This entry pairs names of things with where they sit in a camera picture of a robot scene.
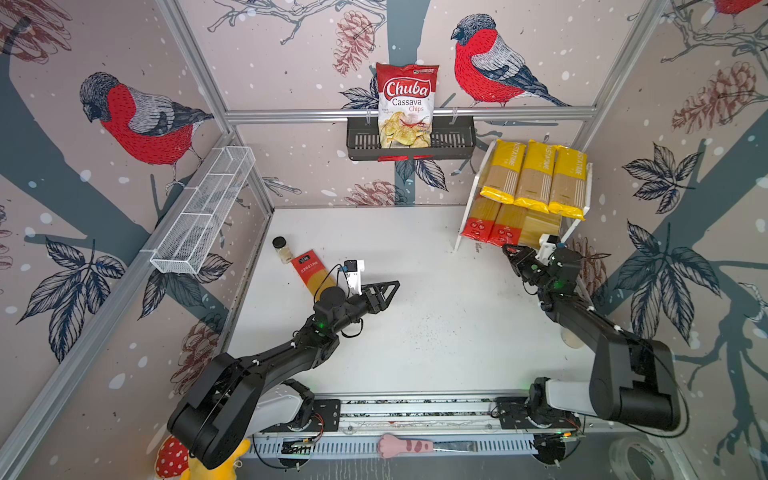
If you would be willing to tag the yellow plush toy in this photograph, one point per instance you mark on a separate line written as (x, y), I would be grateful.
(225, 471)

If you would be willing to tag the black hanging wire basket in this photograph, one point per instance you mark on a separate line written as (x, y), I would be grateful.
(451, 138)

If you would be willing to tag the red spaghetti bag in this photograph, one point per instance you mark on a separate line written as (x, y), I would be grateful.
(316, 277)
(481, 219)
(507, 226)

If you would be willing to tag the clear tape roll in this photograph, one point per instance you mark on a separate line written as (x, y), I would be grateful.
(633, 458)

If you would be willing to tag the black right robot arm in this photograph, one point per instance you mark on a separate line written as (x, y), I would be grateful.
(632, 379)

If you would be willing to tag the yellow pasta bag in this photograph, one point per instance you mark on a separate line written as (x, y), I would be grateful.
(500, 181)
(569, 184)
(536, 175)

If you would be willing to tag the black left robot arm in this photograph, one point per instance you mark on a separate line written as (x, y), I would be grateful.
(212, 417)

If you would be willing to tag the pink handled scraper tool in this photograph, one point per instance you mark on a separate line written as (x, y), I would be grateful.
(390, 446)

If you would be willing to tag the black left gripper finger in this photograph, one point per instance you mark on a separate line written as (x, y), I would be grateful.
(386, 286)
(385, 299)

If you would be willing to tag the Chuba cassava chips bag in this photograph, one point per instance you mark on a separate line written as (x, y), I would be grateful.
(406, 104)

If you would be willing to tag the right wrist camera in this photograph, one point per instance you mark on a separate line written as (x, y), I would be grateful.
(548, 244)

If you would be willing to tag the spice jar black lid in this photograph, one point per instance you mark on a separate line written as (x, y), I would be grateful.
(282, 249)
(570, 339)

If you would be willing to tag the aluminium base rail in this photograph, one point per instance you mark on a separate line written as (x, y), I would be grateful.
(349, 427)

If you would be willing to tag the wooden two-tier shelf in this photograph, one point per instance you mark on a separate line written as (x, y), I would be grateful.
(536, 223)

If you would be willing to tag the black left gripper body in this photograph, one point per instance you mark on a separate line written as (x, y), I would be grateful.
(365, 305)

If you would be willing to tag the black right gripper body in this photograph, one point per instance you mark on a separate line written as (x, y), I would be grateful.
(532, 271)

